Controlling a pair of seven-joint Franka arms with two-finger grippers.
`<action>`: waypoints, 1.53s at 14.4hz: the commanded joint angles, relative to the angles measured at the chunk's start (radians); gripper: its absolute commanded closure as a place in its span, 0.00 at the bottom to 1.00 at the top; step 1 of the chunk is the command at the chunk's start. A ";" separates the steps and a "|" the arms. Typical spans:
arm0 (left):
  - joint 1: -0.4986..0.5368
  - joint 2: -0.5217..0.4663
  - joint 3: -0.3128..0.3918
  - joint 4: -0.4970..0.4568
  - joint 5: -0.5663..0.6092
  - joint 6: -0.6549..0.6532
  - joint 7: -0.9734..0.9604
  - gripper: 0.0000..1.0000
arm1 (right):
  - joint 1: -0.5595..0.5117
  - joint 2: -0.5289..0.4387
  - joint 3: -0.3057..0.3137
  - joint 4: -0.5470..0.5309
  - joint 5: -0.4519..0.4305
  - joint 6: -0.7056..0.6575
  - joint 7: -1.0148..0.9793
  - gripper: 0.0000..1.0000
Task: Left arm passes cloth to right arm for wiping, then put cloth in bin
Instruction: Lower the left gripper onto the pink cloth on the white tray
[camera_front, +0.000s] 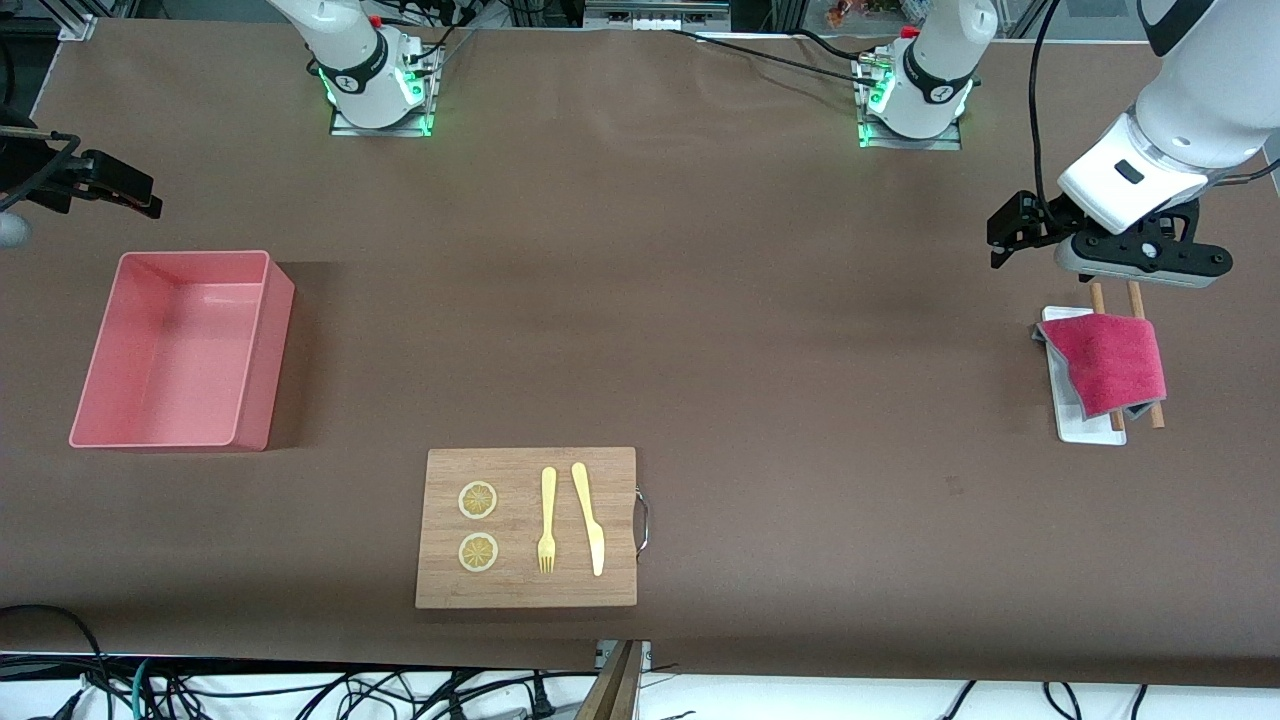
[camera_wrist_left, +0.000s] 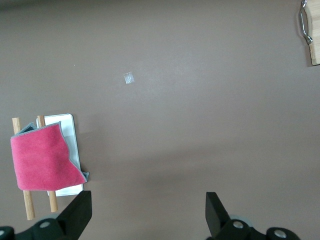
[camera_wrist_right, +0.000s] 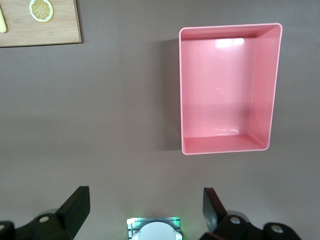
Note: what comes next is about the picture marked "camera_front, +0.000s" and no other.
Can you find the aluminium frame post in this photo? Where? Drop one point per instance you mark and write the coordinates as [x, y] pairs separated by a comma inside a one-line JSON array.
[[790, 12]]

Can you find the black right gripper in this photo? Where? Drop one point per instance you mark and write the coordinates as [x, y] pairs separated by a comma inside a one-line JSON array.
[[42, 172]]

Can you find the yellow plastic knife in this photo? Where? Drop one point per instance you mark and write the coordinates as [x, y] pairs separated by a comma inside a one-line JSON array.
[[590, 520]]

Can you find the pink plastic bin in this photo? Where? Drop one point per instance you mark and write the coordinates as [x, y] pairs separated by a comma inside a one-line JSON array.
[[170, 350]]

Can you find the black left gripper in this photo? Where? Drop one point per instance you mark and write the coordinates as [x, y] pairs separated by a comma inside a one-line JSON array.
[[1046, 222]]

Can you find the grey metal box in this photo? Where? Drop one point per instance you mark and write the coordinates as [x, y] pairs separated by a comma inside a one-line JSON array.
[[650, 15]]

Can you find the wooden cutting board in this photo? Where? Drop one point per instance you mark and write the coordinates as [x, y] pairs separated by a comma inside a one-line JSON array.
[[520, 590]]

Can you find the large table cover sheet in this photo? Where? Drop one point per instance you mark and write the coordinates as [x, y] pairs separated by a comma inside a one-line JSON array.
[[700, 300]]

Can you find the yellow plastic fork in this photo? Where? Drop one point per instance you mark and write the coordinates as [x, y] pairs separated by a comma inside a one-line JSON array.
[[548, 500]]

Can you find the pink cloth with grey backing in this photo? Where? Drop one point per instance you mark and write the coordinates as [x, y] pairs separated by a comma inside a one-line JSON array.
[[1110, 360]]

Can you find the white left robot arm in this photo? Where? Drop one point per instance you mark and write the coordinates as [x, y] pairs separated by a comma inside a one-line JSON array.
[[1200, 110]]

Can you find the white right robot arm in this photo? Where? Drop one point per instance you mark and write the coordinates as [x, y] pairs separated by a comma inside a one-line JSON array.
[[350, 50]]

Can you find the white rectangular rack tray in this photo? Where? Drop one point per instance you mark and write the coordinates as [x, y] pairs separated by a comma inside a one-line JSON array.
[[1085, 430]]

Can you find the lemon slice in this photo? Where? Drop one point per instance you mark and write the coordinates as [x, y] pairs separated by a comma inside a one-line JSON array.
[[478, 500], [478, 553]]

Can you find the brown wooden strut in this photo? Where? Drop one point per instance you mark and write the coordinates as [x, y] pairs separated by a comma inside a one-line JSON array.
[[615, 690]]

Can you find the small metal bracket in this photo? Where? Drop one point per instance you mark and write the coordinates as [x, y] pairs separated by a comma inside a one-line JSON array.
[[646, 652]]

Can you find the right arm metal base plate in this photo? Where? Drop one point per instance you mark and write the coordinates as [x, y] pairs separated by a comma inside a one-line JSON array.
[[380, 131]]

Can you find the aluminium frame profile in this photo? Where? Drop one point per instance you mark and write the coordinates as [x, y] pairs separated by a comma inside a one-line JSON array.
[[78, 22]]

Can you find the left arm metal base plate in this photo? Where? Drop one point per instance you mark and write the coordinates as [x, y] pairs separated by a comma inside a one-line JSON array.
[[910, 143]]

